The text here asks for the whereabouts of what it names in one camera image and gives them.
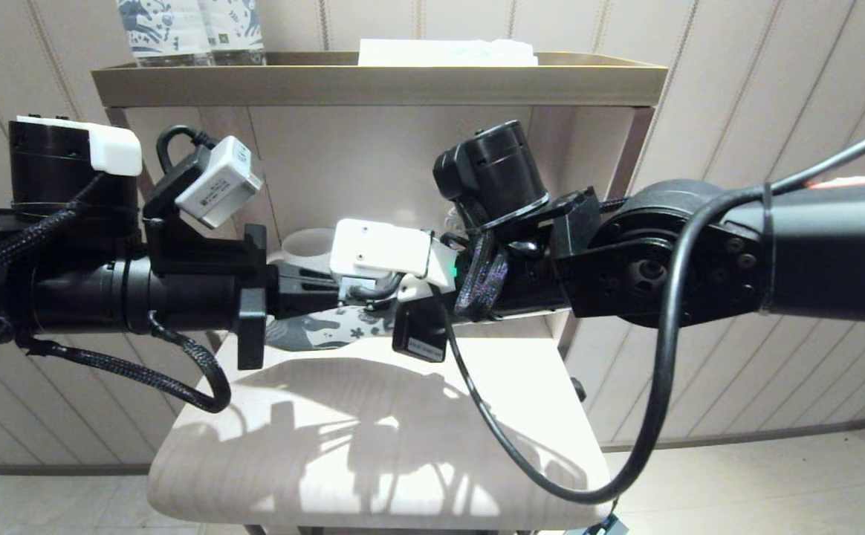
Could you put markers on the flat white blue packet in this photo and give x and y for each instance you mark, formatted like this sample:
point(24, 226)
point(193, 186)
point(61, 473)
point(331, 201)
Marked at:
point(440, 52)

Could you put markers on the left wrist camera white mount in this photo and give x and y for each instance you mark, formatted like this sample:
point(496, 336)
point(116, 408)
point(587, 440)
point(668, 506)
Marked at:
point(221, 182)

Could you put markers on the white blue horse print bag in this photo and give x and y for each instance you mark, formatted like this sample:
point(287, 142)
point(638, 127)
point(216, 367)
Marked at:
point(328, 331)

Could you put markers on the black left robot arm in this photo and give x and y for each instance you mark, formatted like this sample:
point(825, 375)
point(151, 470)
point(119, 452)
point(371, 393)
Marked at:
point(68, 297)

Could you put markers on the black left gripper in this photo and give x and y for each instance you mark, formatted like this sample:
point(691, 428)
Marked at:
point(252, 334)

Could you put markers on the patterned bags on top shelf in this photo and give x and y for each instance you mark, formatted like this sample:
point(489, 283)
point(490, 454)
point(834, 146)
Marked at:
point(169, 30)

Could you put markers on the small black knob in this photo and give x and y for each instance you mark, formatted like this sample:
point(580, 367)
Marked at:
point(578, 389)

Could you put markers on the white ribbed mug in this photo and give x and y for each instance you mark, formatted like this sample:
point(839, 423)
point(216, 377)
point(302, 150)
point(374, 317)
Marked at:
point(306, 245)

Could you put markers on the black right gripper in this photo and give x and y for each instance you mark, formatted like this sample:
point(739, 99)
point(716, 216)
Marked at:
point(421, 334)

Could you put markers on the beige wooden shelf cabinet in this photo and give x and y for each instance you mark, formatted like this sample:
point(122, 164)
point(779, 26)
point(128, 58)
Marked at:
point(403, 416)

